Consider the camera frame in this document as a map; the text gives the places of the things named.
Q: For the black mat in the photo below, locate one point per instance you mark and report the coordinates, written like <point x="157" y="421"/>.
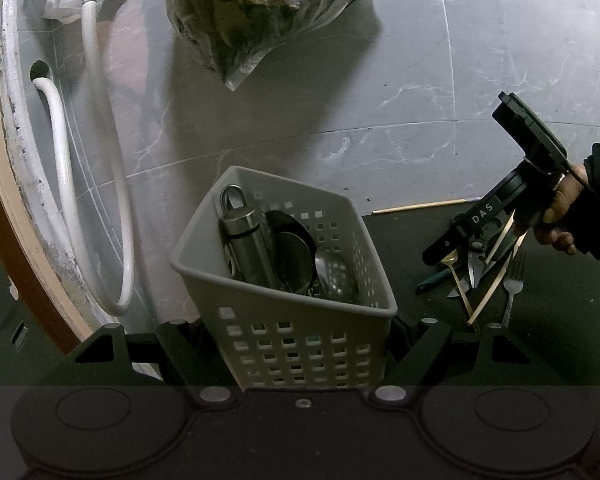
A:
<point x="555" y="310"/>

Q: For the grey perforated plastic basket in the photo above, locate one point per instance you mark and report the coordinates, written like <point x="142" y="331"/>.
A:
<point x="290" y="340"/>

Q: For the gold spoon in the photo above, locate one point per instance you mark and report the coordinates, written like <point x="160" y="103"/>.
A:
<point x="461" y="287"/>

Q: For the purple band wooden chopstick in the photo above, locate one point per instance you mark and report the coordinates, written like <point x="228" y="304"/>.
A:
<point x="420" y="206"/>

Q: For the wooden door frame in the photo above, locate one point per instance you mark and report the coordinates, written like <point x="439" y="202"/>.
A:
<point x="15" y="220"/>

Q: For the steel flask with loop cap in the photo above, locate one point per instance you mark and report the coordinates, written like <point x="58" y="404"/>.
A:
<point x="247" y="245"/>

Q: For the steel fork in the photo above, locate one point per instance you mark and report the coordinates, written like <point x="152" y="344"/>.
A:
<point x="512" y="285"/>

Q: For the black chopstick with teal end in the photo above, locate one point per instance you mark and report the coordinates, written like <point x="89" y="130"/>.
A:
<point x="432" y="280"/>

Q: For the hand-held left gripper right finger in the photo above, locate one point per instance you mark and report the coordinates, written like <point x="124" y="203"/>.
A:
<point x="425" y="350"/>

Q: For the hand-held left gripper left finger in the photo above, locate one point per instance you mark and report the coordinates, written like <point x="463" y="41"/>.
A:
<point x="190" y="355"/>

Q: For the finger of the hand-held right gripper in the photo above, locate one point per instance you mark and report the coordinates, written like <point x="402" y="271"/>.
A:
<point x="442" y="247"/>

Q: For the steel spoon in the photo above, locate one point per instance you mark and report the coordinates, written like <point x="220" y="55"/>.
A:
<point x="336" y="275"/>

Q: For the plain wooden chopstick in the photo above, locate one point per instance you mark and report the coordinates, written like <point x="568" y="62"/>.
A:
<point x="500" y="240"/>
<point x="490" y="291"/>

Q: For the clear bag of dried leaves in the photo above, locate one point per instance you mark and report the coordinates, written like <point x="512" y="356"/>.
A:
<point x="260" y="5"/>

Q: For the steel ladle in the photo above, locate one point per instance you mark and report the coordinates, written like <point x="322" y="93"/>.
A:
<point x="295" y="260"/>

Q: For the person's right hand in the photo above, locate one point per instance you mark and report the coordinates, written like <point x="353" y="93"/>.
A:
<point x="562" y="200"/>

